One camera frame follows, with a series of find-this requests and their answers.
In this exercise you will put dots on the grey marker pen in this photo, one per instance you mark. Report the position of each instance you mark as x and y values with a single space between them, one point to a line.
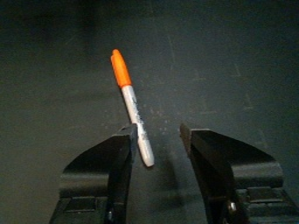
133 108

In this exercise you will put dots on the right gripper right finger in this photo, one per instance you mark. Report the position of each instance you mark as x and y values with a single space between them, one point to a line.
234 175

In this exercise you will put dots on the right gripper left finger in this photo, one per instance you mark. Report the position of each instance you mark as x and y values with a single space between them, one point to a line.
101 175

